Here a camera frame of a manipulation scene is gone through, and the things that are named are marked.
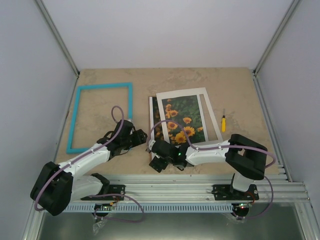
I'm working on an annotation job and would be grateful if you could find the sunflower photo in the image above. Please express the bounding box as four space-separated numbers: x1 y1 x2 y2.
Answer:
149 95 208 146

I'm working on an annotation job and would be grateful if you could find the teal wooden photo frame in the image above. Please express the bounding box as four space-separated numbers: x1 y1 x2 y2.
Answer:
65 82 133 155

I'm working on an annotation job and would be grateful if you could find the white passe-partout mat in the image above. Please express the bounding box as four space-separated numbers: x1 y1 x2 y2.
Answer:
156 87 223 143

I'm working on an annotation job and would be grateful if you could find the yellow handled screwdriver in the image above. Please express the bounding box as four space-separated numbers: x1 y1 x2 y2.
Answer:
221 109 226 133

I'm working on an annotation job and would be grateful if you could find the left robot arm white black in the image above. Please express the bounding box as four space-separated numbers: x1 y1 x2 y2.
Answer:
30 120 148 216

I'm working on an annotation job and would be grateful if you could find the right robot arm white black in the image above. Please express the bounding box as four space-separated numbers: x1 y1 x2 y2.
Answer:
147 134 268 200

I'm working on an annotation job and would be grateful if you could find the clear plastic bag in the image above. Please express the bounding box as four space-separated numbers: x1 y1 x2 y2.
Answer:
92 217 108 236

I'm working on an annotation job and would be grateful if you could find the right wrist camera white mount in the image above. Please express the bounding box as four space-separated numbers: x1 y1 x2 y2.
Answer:
146 139 156 153

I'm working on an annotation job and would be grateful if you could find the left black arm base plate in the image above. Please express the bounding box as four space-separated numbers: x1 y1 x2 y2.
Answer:
104 184 126 201

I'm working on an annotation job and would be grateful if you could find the grey slotted cable duct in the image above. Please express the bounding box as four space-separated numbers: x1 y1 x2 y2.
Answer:
63 202 233 213

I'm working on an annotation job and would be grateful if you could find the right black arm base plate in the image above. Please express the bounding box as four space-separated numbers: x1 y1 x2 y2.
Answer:
211 184 260 201

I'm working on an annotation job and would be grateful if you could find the aluminium rail base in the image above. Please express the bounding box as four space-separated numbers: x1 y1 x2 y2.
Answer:
34 173 311 205

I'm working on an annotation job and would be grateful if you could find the left aluminium corner post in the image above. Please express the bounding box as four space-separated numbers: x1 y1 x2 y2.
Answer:
33 0 80 78

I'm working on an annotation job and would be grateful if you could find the aluminium corner post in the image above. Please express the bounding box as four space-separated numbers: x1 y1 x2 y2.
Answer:
33 0 80 78
252 0 302 77

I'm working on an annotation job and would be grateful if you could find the right aluminium corner post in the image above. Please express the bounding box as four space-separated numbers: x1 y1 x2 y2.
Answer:
252 0 302 77

